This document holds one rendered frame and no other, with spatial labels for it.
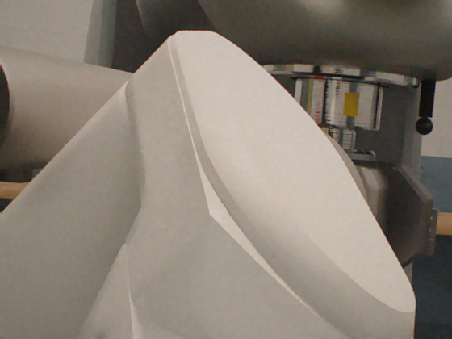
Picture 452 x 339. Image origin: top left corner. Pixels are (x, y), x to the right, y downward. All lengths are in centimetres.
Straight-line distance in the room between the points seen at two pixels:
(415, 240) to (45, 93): 21
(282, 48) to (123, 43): 44
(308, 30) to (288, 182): 21
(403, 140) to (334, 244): 69
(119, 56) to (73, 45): 388
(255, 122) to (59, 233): 6
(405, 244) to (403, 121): 46
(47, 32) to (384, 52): 437
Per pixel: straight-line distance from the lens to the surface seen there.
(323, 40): 36
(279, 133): 18
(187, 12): 54
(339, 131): 43
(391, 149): 83
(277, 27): 37
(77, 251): 20
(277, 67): 41
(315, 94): 42
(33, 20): 473
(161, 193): 15
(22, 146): 22
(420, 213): 38
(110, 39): 81
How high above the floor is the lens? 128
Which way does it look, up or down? 3 degrees down
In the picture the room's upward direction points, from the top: 5 degrees clockwise
